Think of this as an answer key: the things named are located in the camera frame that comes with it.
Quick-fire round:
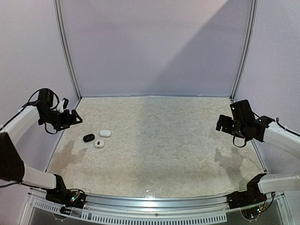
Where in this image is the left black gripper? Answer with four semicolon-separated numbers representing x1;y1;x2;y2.
41;108;83;131

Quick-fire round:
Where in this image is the black charging case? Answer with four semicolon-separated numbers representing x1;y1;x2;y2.
83;134;95;143

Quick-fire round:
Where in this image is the small white charging case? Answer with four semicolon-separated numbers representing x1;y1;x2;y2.
94;140;105;149

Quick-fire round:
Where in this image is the white oval charging case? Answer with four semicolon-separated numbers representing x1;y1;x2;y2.
99;130;112;137

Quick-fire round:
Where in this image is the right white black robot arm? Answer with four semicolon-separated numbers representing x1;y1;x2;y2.
216;99;300;204

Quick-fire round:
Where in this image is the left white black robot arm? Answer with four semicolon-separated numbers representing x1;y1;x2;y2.
0;88;83;203

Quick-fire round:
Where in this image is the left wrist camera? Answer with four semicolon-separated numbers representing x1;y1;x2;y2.
56;98;69;113

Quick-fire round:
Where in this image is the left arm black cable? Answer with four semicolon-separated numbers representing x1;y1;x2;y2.
0;88;61;188

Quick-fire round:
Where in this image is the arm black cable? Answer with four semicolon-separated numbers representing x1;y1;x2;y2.
0;88;61;188
232;117;300;148

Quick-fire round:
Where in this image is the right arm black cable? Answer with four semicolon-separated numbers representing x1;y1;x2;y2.
232;117;300;148

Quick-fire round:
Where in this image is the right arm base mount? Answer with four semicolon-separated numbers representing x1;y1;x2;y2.
226;188;267;209

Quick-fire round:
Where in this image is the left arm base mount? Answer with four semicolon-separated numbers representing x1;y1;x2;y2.
45;188;86;209

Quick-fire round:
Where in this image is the left aluminium frame post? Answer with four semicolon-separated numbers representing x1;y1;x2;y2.
53;0;82;100

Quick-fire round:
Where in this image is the aluminium frame post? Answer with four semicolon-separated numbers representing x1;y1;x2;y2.
53;0;82;100
230;0;257;102

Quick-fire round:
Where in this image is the aluminium front rail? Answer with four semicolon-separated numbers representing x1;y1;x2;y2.
21;188;293;225

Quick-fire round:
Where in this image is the right aluminium frame post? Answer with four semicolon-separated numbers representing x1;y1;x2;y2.
230;0;257;102

